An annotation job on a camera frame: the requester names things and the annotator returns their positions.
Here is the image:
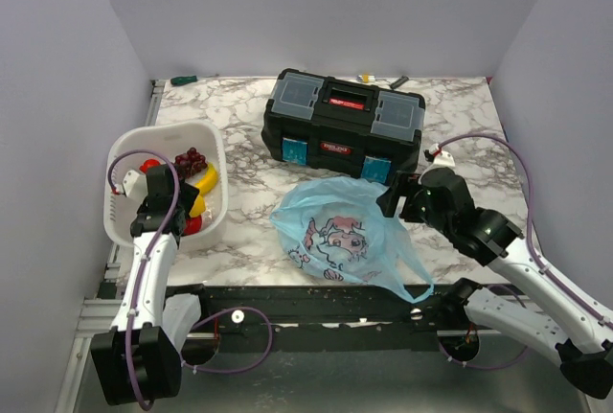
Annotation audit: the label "yellow fake banana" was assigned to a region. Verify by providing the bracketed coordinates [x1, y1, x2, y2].
[194, 163, 218, 196]

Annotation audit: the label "red fake fruit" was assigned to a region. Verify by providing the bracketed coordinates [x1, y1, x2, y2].
[183, 216, 203, 236]

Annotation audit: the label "dark red fake grapes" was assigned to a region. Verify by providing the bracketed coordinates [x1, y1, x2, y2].
[173, 147, 208, 179]

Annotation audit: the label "light blue plastic bag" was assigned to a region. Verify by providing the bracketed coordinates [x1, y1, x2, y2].
[270, 176, 434, 304]

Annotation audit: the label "yellow fake fruit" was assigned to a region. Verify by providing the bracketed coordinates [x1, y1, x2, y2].
[189, 195, 206, 218]

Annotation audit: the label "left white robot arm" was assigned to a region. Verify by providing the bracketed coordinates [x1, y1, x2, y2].
[90, 164, 213, 411]

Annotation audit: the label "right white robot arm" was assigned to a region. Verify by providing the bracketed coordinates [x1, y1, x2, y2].
[376, 168, 612, 400]

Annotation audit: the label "red fake pear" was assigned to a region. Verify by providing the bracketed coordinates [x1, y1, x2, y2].
[139, 159, 161, 173]

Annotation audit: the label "white plastic basket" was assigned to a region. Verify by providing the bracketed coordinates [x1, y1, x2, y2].
[103, 120, 229, 253]

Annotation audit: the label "black plastic toolbox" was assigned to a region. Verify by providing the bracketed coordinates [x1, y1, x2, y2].
[261, 69, 425, 185]

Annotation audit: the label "small black clip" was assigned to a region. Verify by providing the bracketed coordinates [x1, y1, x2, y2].
[389, 76, 410, 90]

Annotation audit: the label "yellow white small connector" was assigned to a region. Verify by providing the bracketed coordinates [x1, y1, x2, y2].
[357, 74, 376, 83]

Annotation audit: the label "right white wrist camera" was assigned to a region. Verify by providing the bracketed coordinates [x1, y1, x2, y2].
[424, 144, 455, 168]

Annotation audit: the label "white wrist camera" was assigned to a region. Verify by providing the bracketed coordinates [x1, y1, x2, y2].
[115, 169, 148, 202]
[424, 144, 455, 168]

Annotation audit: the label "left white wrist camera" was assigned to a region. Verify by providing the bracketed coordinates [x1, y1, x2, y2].
[115, 169, 148, 202]

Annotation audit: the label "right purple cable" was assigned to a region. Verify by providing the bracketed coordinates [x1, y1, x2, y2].
[430, 132, 613, 370]

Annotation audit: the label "purple cable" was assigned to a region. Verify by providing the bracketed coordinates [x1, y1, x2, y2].
[107, 149, 274, 412]
[430, 132, 613, 370]

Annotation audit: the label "green handled screwdriver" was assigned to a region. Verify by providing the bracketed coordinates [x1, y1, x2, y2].
[170, 73, 219, 87]

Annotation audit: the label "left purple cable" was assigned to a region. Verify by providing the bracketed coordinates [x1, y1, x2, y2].
[107, 149, 274, 412]

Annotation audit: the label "aluminium frame profile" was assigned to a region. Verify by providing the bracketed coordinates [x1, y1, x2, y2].
[76, 299, 122, 338]

